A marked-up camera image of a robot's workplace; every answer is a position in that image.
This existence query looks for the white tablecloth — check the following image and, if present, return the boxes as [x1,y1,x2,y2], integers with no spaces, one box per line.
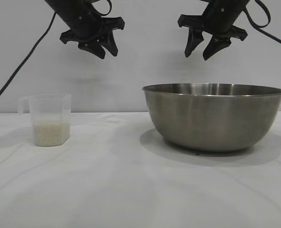
[0,111,281,228]

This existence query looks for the black cable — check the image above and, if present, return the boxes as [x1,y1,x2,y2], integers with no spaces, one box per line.
[0,10,58,109]
[89,0,113,17]
[243,0,281,50]

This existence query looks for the white rice grains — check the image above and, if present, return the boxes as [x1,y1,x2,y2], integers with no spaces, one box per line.
[33,121,71,147]

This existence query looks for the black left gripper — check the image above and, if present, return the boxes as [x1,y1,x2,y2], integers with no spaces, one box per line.
[51,3,126,60]

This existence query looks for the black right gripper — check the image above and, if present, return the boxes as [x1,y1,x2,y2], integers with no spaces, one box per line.
[178,7,247,60]

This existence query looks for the clear plastic measuring cup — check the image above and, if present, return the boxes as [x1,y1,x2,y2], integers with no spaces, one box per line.
[18,94,72,147]

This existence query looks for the stainless steel mixing bowl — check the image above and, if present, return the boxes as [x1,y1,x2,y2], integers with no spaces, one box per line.
[141,83,281,152]

